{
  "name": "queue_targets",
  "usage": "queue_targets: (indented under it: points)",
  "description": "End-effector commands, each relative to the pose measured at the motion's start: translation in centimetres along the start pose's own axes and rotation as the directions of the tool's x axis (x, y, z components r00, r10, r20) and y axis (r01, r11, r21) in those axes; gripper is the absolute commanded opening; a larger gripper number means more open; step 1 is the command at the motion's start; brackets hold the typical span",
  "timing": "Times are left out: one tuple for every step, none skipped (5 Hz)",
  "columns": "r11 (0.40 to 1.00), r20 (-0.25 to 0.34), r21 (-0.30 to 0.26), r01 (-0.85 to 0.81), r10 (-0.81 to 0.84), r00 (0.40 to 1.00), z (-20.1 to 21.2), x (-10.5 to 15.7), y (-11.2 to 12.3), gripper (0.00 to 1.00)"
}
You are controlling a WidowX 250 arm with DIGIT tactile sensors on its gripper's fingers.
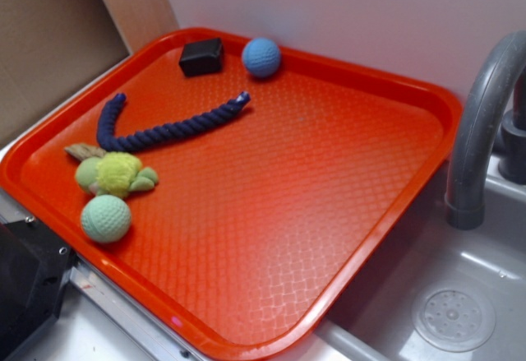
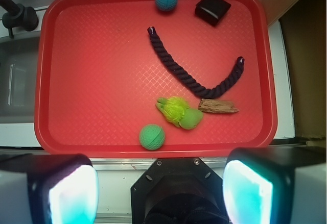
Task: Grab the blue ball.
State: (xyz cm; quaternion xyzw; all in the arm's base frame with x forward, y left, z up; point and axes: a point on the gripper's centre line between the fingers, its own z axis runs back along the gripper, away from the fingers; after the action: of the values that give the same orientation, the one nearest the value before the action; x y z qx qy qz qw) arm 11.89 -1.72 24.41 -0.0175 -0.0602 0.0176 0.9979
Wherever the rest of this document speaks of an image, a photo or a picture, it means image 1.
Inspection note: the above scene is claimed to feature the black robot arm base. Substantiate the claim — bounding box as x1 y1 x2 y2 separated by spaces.
1 216 76 360

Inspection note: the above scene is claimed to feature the blue dimpled ball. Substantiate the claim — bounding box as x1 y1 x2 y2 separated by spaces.
242 37 281 78

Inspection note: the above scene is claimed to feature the green dimpled ball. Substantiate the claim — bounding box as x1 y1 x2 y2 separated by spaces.
81 195 132 243

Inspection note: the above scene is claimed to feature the orange plastic tray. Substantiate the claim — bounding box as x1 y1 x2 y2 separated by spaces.
1 29 462 360

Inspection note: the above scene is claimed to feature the black rectangular block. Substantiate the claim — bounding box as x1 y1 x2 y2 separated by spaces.
178 38 224 77

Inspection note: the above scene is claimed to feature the green plush turtle toy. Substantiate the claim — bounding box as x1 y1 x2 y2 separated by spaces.
65 143 159 199

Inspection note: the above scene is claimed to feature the grey plastic sink basin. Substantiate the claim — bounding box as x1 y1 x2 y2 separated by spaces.
314 150 526 361

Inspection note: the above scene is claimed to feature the grey plastic faucet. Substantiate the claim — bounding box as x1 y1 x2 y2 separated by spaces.
445 30 525 230

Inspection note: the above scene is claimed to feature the brown cardboard panel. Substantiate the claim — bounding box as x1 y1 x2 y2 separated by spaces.
1 0 178 146

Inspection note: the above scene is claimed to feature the round grey sink drain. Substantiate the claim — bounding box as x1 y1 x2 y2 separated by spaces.
411 285 496 353

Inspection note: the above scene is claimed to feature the dark blue rope toy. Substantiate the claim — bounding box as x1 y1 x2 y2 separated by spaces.
96 91 251 153

